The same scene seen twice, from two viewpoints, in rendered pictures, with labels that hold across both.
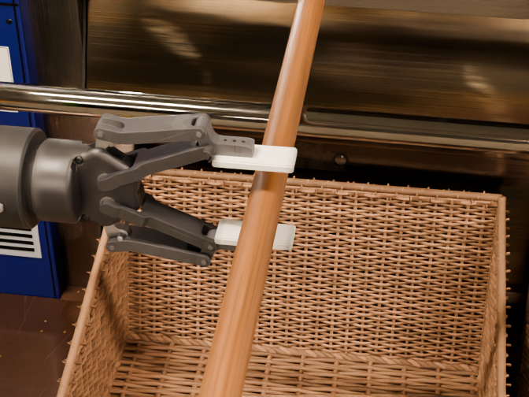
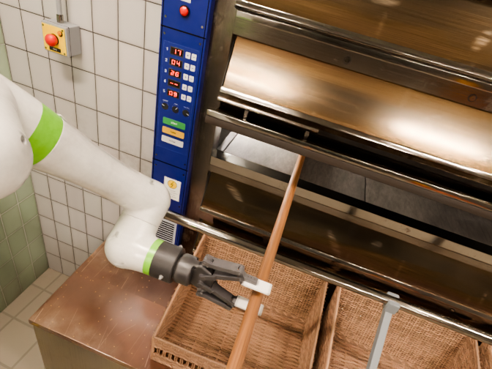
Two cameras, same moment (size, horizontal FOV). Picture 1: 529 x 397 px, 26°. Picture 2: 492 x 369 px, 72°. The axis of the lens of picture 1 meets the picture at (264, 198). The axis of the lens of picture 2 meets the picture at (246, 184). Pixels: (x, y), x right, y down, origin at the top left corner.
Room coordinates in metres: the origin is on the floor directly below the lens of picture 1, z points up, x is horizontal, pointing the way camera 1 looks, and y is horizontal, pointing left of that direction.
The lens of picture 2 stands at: (0.29, 0.09, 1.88)
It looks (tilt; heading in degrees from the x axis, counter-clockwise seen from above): 35 degrees down; 0
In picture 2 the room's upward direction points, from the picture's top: 15 degrees clockwise
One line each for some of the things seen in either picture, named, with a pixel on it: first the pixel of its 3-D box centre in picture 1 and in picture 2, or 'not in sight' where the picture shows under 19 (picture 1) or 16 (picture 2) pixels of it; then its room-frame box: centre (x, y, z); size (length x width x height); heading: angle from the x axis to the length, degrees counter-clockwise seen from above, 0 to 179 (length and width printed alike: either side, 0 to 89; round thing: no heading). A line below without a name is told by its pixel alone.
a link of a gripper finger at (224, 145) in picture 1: (223, 137); (247, 275); (0.82, 0.03, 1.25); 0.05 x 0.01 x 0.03; 82
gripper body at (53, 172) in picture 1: (90, 183); (196, 273); (0.84, 0.16, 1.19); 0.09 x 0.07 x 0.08; 82
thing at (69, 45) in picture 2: not in sight; (61, 37); (1.46, 0.85, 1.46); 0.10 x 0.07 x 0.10; 81
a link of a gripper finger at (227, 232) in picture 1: (255, 234); (249, 305); (0.82, 0.01, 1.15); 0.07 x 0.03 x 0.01; 82
